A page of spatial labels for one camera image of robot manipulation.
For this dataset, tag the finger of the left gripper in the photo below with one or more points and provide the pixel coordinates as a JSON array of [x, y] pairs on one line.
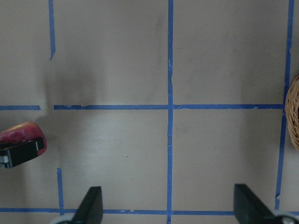
[[14, 154]]

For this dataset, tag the red apple yellow base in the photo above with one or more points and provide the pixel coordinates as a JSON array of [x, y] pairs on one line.
[[23, 132]]

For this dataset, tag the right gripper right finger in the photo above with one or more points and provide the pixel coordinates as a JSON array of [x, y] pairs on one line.
[[249, 209]]

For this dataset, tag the wicker basket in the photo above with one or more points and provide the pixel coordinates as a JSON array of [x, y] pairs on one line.
[[292, 112]]

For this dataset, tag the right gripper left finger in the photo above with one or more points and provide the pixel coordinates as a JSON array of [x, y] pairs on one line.
[[90, 210]]

